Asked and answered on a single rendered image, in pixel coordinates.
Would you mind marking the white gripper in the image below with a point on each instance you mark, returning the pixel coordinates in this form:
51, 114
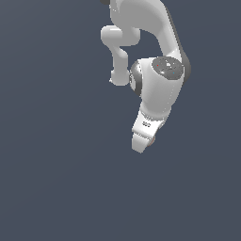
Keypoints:
146, 124

